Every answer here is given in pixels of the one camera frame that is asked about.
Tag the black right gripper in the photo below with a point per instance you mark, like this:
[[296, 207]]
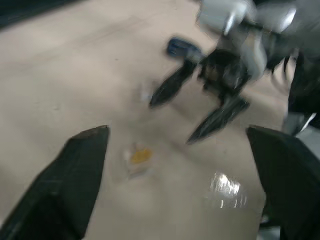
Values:
[[222, 72]]

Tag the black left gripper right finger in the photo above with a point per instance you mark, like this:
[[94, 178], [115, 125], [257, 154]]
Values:
[[290, 180]]

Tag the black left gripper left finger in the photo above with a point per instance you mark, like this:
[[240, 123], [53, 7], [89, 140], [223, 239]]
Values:
[[62, 185]]

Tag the dark blue rectangular object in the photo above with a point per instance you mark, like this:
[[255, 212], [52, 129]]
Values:
[[176, 46]]

